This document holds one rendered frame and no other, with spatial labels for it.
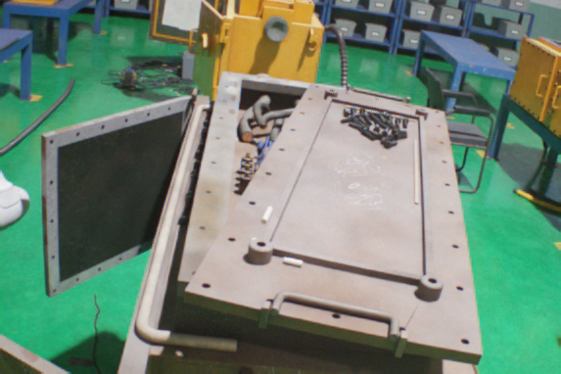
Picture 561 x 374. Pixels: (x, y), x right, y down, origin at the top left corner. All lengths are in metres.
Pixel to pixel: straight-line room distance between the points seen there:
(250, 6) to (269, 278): 3.07
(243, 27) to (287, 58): 0.34
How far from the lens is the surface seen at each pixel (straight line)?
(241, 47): 3.94
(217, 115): 1.75
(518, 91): 5.75
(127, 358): 1.02
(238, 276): 1.00
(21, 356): 1.04
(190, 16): 5.42
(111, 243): 2.20
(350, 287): 1.02
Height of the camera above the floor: 1.91
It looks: 22 degrees down
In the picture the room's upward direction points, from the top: 9 degrees clockwise
